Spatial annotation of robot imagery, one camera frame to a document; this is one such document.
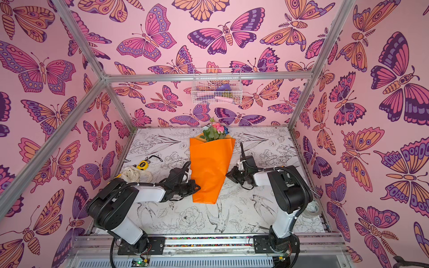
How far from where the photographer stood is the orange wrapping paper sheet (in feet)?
2.98

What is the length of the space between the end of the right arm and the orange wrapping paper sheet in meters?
0.10

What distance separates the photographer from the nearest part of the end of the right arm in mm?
745
